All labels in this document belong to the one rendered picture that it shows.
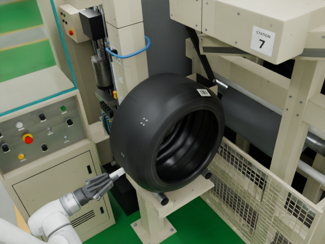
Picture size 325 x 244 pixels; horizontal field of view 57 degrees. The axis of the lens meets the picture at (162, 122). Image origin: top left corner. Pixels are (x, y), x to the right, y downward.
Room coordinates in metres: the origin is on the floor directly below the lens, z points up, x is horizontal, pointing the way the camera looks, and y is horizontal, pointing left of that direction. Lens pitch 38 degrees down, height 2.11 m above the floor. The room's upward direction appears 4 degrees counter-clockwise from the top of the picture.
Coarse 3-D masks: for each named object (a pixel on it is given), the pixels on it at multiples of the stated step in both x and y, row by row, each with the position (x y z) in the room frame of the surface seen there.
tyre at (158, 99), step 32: (128, 96) 1.10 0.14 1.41; (160, 96) 1.03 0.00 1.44; (192, 96) 1.04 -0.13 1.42; (128, 128) 0.96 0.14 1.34; (160, 128) 0.91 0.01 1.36; (192, 128) 1.30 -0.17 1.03; (128, 160) 0.89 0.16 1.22; (160, 160) 1.18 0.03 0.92; (192, 160) 1.14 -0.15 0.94; (160, 192) 0.91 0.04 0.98
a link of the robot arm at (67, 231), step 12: (0, 228) 0.56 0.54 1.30; (12, 228) 0.57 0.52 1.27; (60, 228) 0.69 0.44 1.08; (72, 228) 0.71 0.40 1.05; (0, 240) 0.54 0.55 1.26; (12, 240) 0.55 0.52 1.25; (24, 240) 0.56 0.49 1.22; (36, 240) 0.58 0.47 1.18; (48, 240) 0.64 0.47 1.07; (60, 240) 0.63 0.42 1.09; (72, 240) 0.64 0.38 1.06
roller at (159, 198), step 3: (156, 195) 0.94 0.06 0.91; (159, 195) 0.94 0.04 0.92; (162, 195) 0.93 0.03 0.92; (156, 198) 0.94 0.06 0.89; (159, 198) 0.92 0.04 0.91; (162, 198) 0.91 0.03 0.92; (165, 198) 0.91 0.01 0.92; (159, 201) 0.91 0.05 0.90; (162, 201) 0.90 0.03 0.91; (165, 201) 0.91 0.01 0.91; (162, 204) 0.90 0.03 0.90; (165, 204) 0.91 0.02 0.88
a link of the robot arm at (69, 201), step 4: (64, 196) 0.82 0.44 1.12; (68, 196) 0.81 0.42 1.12; (72, 196) 0.81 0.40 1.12; (60, 200) 0.79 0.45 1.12; (64, 200) 0.79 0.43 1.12; (68, 200) 0.79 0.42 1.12; (72, 200) 0.79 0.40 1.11; (76, 200) 0.80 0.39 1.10; (64, 204) 0.78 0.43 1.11; (68, 204) 0.78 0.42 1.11; (72, 204) 0.78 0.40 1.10; (76, 204) 0.78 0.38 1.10; (64, 208) 0.76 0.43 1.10; (68, 208) 0.77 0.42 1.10; (72, 208) 0.77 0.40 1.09; (76, 208) 0.78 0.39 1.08; (80, 208) 0.79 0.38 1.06; (68, 212) 0.76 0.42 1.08; (72, 212) 0.76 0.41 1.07
